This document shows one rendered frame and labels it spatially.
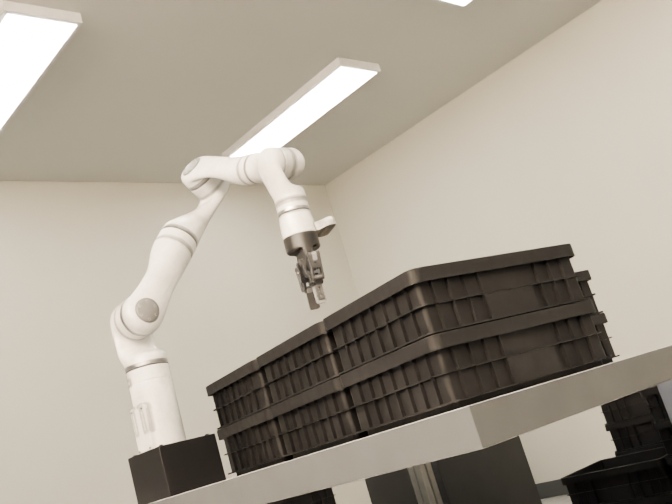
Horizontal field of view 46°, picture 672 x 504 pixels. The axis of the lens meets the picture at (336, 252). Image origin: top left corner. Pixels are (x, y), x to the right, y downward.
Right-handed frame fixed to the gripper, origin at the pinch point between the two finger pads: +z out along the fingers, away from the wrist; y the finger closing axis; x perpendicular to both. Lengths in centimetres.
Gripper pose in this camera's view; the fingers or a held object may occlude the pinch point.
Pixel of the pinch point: (316, 299)
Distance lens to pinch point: 168.3
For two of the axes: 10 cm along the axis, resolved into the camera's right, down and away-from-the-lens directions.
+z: 2.6, 9.4, -2.1
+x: 9.3, -1.9, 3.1
